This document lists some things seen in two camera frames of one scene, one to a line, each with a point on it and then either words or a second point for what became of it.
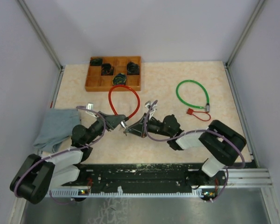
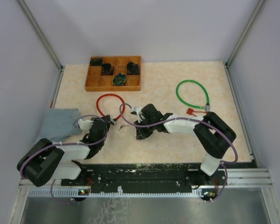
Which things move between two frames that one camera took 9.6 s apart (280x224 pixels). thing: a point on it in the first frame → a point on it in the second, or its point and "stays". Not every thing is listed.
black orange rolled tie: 107,69 stays
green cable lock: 207,108 stays
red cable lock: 129,117 → 113,121
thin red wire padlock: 191,112 stays
